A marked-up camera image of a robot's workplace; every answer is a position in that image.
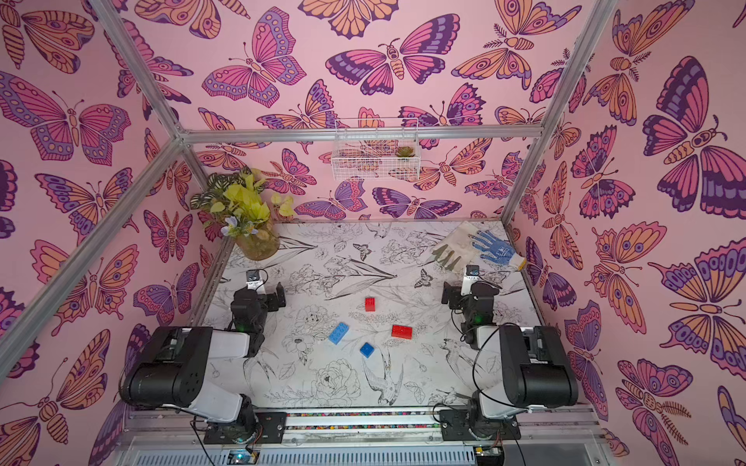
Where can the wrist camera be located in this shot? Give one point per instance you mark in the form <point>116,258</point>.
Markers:
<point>254,279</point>
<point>471,276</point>

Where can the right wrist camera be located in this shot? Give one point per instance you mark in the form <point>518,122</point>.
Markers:
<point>471,276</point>

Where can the white wire basket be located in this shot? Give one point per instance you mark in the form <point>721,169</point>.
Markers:
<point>366,148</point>

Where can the small succulent in basket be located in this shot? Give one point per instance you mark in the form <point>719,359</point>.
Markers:
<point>405,152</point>

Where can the green beige work glove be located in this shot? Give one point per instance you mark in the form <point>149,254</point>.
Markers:
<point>456,250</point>

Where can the blue work glove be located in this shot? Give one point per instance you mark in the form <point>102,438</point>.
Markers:
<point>497,251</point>

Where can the long red lego brick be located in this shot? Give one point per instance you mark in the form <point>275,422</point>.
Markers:
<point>402,332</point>

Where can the white vented cable duct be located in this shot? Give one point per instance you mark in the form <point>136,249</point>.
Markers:
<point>442,455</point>

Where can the small blue lego brick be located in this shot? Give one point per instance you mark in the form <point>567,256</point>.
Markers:
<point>367,350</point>

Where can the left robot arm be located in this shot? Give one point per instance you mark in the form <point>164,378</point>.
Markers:
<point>172,373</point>

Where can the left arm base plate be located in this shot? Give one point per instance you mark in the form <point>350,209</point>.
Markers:
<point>264,428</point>

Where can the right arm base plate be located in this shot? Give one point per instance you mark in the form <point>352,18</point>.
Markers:
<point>463,425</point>

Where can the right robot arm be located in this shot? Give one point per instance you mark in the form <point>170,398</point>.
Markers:
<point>516,369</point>

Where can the long blue lego brick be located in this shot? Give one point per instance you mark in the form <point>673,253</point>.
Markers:
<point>338,333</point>

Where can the aluminium rail with beads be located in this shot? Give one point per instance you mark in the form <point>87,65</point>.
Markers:
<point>418,424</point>

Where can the small red lego brick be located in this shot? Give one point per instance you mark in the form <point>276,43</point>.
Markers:
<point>370,304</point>

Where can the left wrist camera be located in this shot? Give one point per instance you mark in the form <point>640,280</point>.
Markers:
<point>254,279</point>

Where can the potted green plant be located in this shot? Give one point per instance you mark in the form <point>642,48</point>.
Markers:
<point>237,208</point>

